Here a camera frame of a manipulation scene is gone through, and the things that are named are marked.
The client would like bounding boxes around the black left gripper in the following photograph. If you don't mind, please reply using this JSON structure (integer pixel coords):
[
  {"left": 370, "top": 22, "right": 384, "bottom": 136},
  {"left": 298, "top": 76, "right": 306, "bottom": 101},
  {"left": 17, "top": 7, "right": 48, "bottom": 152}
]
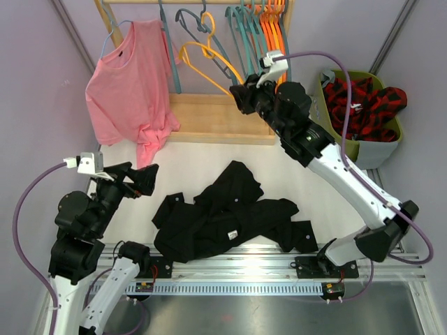
[{"left": 91, "top": 161, "right": 159, "bottom": 236}]

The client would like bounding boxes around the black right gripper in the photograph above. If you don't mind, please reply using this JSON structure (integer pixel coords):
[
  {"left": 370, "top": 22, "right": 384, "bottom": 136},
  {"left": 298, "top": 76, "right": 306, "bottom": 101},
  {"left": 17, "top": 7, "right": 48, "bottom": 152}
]
[{"left": 231, "top": 73, "right": 290, "bottom": 140}]

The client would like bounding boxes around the red black plaid shirt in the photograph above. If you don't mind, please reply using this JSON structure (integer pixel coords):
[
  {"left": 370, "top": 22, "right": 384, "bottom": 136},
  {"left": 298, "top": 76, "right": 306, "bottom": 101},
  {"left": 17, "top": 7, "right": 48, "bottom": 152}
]
[{"left": 323, "top": 77, "right": 407, "bottom": 142}]

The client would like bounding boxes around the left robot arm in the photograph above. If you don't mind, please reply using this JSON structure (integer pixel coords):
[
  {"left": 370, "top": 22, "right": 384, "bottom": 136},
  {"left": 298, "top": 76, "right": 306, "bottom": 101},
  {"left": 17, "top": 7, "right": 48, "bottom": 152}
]
[{"left": 49, "top": 162, "right": 159, "bottom": 334}]

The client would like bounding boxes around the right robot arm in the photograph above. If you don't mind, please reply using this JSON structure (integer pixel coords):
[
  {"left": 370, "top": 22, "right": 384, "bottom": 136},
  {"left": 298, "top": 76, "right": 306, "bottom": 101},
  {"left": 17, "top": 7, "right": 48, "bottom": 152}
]
[{"left": 229, "top": 75, "right": 418, "bottom": 277}]

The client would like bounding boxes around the orange plastic hanger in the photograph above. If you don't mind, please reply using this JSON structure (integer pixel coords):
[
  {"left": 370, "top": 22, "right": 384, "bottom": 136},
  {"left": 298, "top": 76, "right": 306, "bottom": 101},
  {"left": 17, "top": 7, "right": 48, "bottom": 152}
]
[{"left": 256, "top": 0, "right": 280, "bottom": 51}]

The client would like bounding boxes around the yellow plastic hanger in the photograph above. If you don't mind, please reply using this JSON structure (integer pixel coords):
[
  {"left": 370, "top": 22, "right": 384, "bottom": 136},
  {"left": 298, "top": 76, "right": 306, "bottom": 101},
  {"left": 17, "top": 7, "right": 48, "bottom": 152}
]
[{"left": 270, "top": 0, "right": 293, "bottom": 84}]

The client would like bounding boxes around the pink t-shirt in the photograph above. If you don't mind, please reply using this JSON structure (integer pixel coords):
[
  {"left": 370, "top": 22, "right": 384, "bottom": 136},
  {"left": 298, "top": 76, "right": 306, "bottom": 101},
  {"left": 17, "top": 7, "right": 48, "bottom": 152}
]
[{"left": 85, "top": 20, "right": 180, "bottom": 168}]

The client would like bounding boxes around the green plastic basket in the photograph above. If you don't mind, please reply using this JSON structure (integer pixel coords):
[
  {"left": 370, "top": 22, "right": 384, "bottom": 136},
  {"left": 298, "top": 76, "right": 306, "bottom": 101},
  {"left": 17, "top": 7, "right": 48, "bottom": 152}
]
[{"left": 309, "top": 69, "right": 405, "bottom": 163}]

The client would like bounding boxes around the aluminium corner profile left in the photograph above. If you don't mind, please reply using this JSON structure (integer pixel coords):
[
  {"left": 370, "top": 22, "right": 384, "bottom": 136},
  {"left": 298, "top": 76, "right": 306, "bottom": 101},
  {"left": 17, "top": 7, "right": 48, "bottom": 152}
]
[{"left": 49, "top": 0, "right": 95, "bottom": 75}]

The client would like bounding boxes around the aluminium corner profile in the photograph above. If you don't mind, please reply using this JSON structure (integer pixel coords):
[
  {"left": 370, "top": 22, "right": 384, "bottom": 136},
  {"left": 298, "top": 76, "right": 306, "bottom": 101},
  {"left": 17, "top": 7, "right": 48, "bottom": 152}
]
[
  {"left": 369, "top": 0, "right": 419, "bottom": 75},
  {"left": 49, "top": 0, "right": 95, "bottom": 75}
]

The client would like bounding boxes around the aluminium corner profile right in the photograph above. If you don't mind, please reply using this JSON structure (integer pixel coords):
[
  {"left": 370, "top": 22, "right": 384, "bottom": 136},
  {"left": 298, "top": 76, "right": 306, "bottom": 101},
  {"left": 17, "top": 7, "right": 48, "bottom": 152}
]
[{"left": 369, "top": 0, "right": 419, "bottom": 75}]

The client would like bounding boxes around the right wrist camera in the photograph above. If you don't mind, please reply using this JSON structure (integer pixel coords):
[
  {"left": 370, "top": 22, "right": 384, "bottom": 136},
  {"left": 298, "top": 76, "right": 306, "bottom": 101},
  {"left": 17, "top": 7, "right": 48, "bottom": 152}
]
[{"left": 256, "top": 50, "right": 288, "bottom": 88}]

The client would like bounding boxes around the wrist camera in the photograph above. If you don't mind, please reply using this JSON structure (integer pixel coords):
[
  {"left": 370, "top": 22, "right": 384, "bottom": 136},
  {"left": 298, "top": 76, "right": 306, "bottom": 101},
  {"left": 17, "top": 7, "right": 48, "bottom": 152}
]
[
  {"left": 256, "top": 50, "right": 288, "bottom": 88},
  {"left": 63, "top": 151, "right": 114, "bottom": 181}
]

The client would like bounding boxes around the wooden rack frame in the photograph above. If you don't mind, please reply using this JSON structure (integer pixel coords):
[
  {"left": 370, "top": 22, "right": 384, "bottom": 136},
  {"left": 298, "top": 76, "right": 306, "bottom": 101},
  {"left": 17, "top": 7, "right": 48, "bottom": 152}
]
[{"left": 93, "top": 0, "right": 294, "bottom": 146}]

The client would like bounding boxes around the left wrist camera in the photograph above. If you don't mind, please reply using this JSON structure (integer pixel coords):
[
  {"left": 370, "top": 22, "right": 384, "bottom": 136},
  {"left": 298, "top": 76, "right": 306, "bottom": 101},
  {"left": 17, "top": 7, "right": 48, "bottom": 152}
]
[{"left": 63, "top": 151, "right": 114, "bottom": 181}]

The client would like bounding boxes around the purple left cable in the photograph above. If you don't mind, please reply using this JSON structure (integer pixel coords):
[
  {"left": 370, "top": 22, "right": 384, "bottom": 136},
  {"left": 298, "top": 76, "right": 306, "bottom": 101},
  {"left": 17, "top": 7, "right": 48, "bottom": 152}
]
[{"left": 12, "top": 163, "right": 67, "bottom": 335}]

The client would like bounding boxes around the light blue wire hanger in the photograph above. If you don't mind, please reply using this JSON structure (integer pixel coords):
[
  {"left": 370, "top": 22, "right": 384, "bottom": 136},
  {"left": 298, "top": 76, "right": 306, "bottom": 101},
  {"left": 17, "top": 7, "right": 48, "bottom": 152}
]
[{"left": 99, "top": 0, "right": 133, "bottom": 59}]

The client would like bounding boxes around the white slotted cable duct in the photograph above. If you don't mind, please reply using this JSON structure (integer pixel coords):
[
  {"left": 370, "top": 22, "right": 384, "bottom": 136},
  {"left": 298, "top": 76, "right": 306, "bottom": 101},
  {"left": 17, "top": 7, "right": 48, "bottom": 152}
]
[{"left": 122, "top": 281, "right": 323, "bottom": 297}]

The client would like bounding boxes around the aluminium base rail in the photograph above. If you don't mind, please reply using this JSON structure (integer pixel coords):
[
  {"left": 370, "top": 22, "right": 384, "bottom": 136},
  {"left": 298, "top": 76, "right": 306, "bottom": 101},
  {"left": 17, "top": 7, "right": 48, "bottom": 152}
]
[{"left": 150, "top": 244, "right": 426, "bottom": 283}]

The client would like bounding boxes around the wooden clothes rail rod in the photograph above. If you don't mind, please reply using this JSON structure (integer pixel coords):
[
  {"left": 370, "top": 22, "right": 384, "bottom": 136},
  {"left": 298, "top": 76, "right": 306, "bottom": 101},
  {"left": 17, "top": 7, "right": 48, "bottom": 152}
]
[{"left": 101, "top": 0, "right": 280, "bottom": 5}]

